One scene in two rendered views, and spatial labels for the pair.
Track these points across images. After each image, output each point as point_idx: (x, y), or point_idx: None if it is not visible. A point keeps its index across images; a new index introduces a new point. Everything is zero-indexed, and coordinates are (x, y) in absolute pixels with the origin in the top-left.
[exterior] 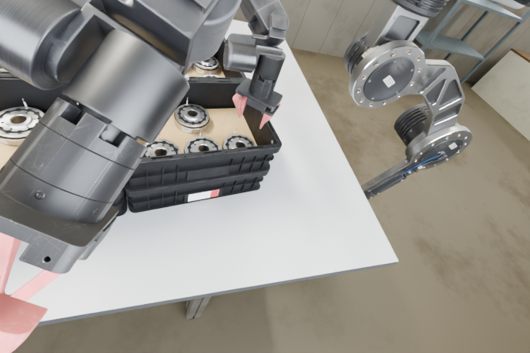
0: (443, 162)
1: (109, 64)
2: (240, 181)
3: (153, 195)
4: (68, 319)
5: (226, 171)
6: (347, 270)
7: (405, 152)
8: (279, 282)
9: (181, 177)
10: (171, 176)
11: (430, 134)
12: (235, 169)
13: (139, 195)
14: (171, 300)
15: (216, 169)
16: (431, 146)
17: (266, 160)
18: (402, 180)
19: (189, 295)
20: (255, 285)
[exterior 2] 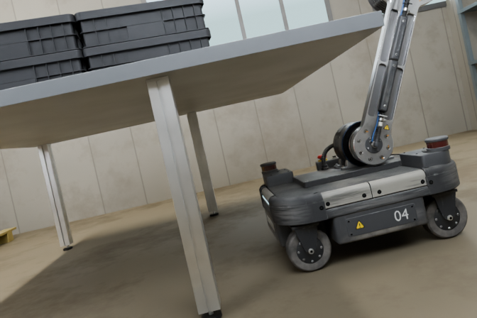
0: None
1: None
2: (186, 49)
3: (106, 61)
4: (24, 94)
5: (162, 28)
6: (304, 28)
7: (385, 1)
8: (218, 49)
9: (125, 37)
10: (116, 35)
11: None
12: (172, 30)
13: (94, 53)
14: (107, 72)
15: (150, 24)
16: None
17: (196, 14)
18: (403, 19)
19: (123, 64)
20: (189, 51)
